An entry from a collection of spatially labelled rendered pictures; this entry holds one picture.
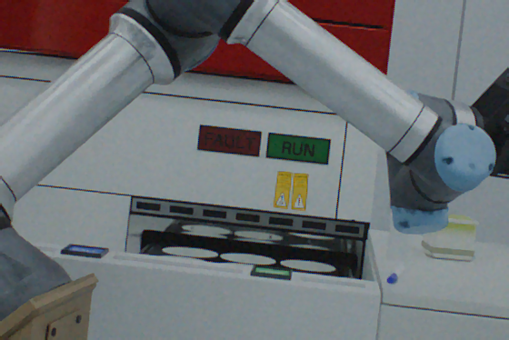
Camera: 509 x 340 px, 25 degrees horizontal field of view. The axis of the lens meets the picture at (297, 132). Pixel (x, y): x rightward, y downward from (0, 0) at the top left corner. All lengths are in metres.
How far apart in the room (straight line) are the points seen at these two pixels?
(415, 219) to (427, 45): 2.17
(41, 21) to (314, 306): 0.87
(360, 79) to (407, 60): 2.25
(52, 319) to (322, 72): 0.44
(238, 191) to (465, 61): 1.62
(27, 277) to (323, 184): 1.03
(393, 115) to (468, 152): 0.10
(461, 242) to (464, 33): 1.82
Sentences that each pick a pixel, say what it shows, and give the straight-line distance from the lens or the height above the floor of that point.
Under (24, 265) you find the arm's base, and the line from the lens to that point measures 1.23.
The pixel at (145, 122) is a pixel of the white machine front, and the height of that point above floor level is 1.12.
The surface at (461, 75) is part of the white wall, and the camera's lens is 3.66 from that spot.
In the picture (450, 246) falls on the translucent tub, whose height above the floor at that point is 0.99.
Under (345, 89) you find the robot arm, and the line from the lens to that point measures 1.39.
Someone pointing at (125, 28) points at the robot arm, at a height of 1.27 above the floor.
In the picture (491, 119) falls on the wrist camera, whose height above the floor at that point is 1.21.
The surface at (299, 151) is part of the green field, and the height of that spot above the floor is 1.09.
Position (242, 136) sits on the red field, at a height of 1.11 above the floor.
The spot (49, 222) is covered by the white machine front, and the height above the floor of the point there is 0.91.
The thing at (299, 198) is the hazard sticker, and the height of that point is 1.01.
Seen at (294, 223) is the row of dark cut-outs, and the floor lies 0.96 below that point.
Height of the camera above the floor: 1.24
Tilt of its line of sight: 3 degrees down
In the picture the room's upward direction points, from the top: 6 degrees clockwise
